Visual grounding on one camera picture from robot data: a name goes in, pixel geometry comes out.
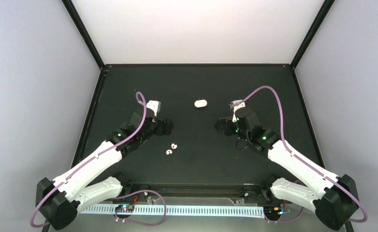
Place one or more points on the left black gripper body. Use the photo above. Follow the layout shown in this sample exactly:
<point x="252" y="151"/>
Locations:
<point x="159" y="131"/>

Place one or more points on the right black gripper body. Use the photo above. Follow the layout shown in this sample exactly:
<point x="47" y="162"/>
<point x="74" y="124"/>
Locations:
<point x="227" y="131"/>

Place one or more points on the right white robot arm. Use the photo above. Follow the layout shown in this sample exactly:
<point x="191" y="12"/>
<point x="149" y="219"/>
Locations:
<point x="334" y="199"/>

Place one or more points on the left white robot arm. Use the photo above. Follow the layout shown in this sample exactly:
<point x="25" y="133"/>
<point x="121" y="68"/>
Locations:
<point x="60" y="200"/>

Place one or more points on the white oval case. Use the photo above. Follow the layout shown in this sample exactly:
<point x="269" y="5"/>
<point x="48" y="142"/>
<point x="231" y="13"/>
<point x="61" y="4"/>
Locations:
<point x="200" y="103"/>

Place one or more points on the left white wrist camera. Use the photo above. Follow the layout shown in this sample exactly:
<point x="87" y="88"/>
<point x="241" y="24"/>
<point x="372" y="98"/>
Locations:
<point x="154" y="106"/>

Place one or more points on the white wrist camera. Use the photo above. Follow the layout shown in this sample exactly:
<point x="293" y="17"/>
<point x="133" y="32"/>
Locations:
<point x="235" y="105"/>
<point x="154" y="106"/>

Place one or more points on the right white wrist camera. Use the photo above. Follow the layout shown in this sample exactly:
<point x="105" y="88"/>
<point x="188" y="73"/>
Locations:
<point x="235" y="105"/>

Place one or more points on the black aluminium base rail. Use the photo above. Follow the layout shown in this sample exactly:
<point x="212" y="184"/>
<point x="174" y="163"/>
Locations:
<point x="249" y="192"/>

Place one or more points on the light blue slotted cable duct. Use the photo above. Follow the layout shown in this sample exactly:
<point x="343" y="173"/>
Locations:
<point x="176" y="210"/>

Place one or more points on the left back frame post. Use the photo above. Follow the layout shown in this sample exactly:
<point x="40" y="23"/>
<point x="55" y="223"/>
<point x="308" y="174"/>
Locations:
<point x="73" y="13"/>

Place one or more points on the frame post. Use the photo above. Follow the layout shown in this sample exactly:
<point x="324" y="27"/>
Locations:
<point x="73" y="13"/>
<point x="313" y="29"/>

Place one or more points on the right back frame post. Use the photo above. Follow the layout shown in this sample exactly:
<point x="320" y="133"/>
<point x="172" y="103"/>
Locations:
<point x="313" y="29"/>

